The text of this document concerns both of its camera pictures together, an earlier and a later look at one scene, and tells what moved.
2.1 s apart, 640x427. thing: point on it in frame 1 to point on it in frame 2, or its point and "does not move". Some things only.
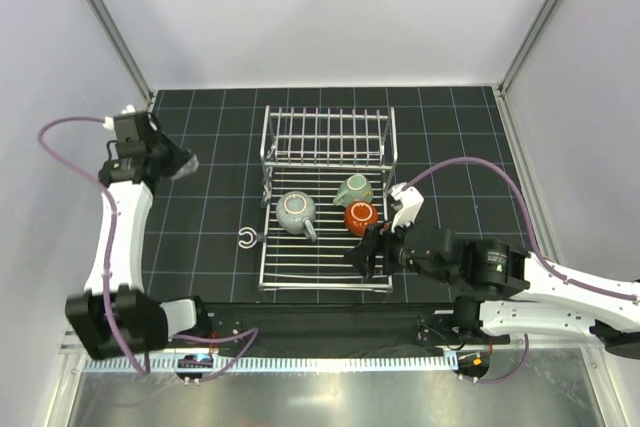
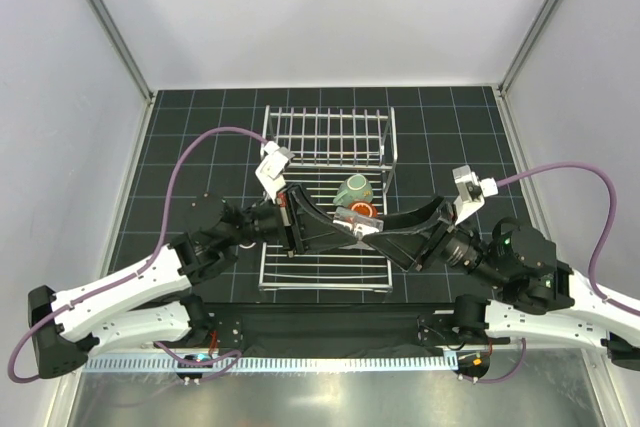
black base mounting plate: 344,329 does not move
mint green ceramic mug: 354,187 does not move
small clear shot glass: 188,168 to 359,223
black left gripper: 178,155 to 307,227
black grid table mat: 283,183 does not move
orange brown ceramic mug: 358,214 does not move
